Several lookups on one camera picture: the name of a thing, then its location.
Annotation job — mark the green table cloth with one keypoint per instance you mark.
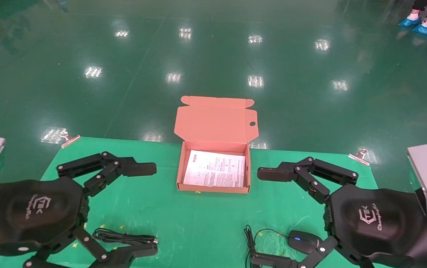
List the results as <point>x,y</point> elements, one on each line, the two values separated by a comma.
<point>198,219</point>

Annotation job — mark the open brown cardboard box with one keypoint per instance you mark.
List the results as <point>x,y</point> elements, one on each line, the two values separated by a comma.
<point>215,123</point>

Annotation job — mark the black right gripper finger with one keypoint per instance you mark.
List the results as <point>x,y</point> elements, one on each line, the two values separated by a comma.
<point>273,261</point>
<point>302,171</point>

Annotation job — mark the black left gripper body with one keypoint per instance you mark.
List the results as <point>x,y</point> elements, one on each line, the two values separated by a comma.
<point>31,210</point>

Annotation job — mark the metal binder clip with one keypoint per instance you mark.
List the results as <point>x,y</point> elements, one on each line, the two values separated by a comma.
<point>70,140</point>
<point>359,157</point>

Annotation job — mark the white printed instruction sheet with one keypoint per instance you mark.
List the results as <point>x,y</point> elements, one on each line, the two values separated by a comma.
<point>215,169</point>

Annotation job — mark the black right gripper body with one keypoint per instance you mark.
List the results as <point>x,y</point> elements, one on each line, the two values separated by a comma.
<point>377,219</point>

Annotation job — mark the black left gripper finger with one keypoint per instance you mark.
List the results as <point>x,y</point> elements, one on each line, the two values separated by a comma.
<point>114,166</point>
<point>131,255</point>

